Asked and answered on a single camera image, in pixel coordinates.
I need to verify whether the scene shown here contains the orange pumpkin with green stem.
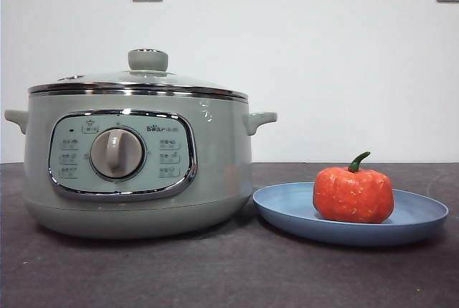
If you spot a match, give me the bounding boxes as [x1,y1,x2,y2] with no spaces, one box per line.
[312,151,395,223]

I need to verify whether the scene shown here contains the glass lid with green knob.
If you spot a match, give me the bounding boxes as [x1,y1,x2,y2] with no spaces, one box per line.
[28,48,249,103]

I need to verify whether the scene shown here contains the green electric steamer pot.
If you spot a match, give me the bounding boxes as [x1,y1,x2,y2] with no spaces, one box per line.
[4,88,279,240]

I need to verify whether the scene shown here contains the blue plate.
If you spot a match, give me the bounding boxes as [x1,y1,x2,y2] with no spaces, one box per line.
[252,181,450,248]

